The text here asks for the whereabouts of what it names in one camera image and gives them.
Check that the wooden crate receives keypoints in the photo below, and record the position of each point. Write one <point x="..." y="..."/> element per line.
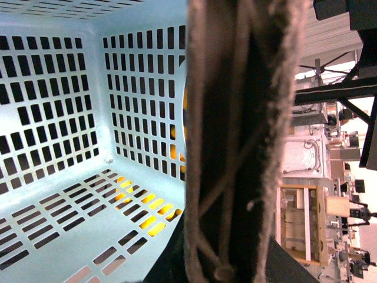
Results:
<point x="300" y="223"/>

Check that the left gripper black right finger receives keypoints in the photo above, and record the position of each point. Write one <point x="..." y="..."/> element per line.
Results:
<point x="283" y="268"/>

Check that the black metal shelf frame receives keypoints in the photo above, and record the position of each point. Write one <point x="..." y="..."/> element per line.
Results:
<point x="361" y="80"/>

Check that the light blue plastic basket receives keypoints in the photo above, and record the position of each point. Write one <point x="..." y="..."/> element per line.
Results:
<point x="92" y="137"/>

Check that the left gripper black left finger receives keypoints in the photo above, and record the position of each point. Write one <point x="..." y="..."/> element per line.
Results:
<point x="170" y="265"/>

